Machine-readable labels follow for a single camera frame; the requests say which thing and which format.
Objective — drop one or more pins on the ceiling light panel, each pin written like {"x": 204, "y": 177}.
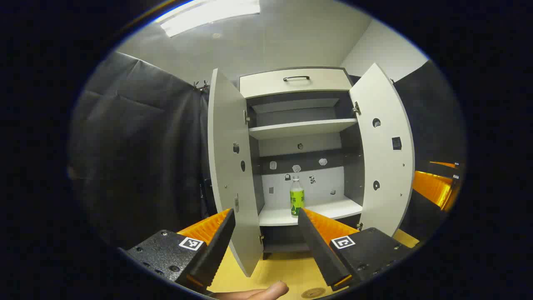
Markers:
{"x": 208, "y": 14}

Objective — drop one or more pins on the round brown coaster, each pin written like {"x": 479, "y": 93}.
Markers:
{"x": 313, "y": 293}

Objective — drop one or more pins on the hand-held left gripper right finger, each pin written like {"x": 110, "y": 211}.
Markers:
{"x": 318, "y": 250}

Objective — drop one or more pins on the black metal clip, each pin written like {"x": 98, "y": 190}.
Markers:
{"x": 196, "y": 86}
{"x": 205, "y": 86}

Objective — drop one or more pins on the white and grey cabinet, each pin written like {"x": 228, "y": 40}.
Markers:
{"x": 354, "y": 166}

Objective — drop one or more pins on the white cabinet shelf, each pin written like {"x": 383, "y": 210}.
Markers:
{"x": 300, "y": 128}

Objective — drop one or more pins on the round ceiling detector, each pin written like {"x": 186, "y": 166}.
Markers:
{"x": 216, "y": 36}

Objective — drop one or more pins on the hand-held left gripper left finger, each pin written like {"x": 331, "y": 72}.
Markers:
{"x": 216, "y": 246}

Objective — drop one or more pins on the white cabinet drawer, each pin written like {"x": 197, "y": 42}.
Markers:
{"x": 295, "y": 85}

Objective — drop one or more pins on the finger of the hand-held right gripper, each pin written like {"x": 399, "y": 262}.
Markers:
{"x": 447, "y": 168}
{"x": 433, "y": 189}

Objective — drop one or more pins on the white cabinet door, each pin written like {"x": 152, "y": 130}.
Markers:
{"x": 225, "y": 175}
{"x": 383, "y": 162}

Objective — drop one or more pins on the clear bottle with green label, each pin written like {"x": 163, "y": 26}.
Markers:
{"x": 296, "y": 200}

